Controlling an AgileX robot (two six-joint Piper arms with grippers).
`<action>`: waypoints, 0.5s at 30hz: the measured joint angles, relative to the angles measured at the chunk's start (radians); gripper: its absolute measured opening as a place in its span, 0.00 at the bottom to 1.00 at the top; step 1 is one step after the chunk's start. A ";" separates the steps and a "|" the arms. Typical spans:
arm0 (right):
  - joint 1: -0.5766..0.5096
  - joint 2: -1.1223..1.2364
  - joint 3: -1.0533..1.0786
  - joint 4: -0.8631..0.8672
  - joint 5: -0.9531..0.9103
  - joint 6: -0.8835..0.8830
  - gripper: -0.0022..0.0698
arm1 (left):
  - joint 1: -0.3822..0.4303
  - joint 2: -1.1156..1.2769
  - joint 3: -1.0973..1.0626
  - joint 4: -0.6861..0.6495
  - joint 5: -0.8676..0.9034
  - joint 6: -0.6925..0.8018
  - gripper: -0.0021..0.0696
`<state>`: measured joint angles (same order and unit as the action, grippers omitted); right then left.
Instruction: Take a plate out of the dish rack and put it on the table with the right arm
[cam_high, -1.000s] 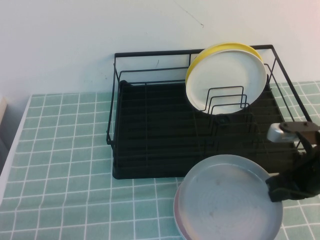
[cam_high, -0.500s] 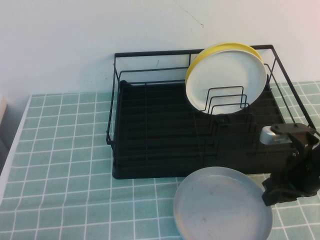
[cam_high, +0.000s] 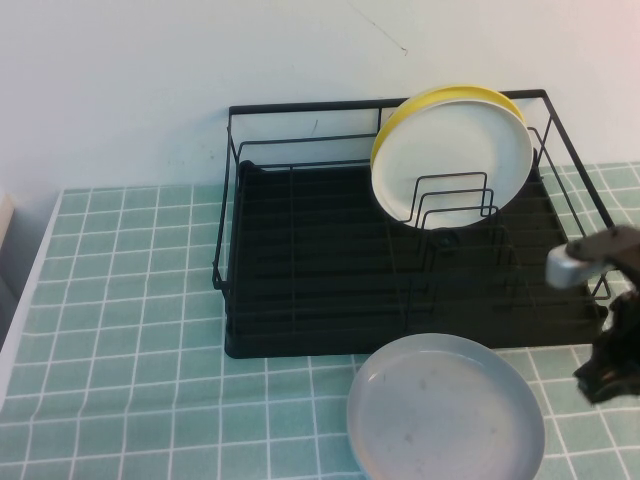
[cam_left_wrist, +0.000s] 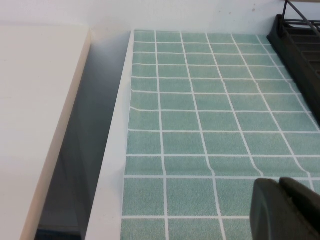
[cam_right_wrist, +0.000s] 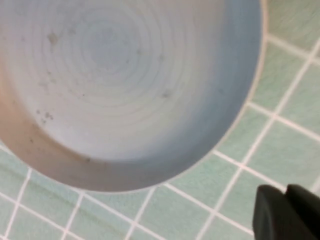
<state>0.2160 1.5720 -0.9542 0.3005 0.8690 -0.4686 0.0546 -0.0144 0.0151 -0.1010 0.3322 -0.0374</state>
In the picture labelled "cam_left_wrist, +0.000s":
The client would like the black wire dish rack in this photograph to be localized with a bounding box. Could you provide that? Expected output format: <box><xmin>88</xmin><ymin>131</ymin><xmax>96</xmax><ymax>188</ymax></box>
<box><xmin>282</xmin><ymin>0</ymin><xmax>320</xmax><ymax>31</ymax></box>

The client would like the black plastic drip tray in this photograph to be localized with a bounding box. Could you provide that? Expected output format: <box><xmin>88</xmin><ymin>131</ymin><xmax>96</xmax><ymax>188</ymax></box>
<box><xmin>266</xmin><ymin>14</ymin><xmax>320</xmax><ymax>119</ymax></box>

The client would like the green checked tablecloth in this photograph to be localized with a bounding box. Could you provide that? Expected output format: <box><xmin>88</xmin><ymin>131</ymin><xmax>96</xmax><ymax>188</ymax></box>
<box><xmin>119</xmin><ymin>29</ymin><xmax>320</xmax><ymax>240</ymax></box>

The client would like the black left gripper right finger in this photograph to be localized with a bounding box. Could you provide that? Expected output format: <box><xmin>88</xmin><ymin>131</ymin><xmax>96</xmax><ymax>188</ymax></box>
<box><xmin>279</xmin><ymin>176</ymin><xmax>320</xmax><ymax>240</ymax></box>

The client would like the cream side table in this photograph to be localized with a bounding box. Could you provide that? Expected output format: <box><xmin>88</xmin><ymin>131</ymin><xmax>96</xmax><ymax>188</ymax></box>
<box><xmin>0</xmin><ymin>23</ymin><xmax>92</xmax><ymax>240</ymax></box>

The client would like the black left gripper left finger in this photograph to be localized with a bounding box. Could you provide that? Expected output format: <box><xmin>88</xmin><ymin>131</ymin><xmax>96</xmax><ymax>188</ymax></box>
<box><xmin>249</xmin><ymin>177</ymin><xmax>311</xmax><ymax>240</ymax></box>

